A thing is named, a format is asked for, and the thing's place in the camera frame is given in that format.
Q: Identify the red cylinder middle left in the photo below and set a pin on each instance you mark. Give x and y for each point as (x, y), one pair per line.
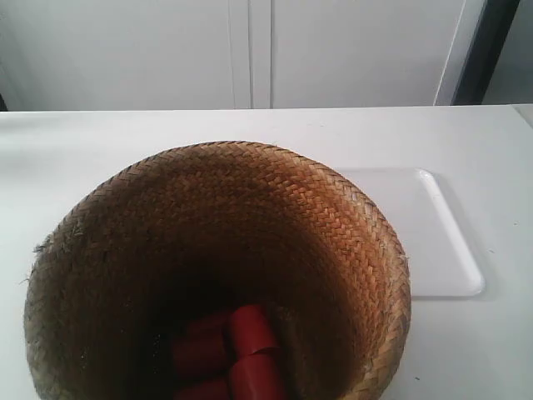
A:
(201, 351)

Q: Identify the red cylinder upper right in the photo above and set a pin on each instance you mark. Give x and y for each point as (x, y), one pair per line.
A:
(250, 332)

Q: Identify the white rectangular plastic tray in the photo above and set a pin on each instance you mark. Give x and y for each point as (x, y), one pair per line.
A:
(440, 261)

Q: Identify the red cylinder lower left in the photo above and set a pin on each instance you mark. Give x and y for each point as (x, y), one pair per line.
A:
(211, 389)

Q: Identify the dark metal frame post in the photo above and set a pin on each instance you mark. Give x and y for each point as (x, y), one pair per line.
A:
(484, 52)

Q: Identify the red cylinder lower right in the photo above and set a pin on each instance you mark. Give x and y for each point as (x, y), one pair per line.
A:
(256, 377)

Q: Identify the red cylinder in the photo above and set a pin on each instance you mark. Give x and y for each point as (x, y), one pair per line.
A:
(256, 377)
(250, 332)
(201, 351)
(211, 389)

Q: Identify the brown woven straw basket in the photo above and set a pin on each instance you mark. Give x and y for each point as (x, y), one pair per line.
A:
(195, 228)

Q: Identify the white cabinet doors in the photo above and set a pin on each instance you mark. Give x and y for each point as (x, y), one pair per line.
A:
(121, 55)

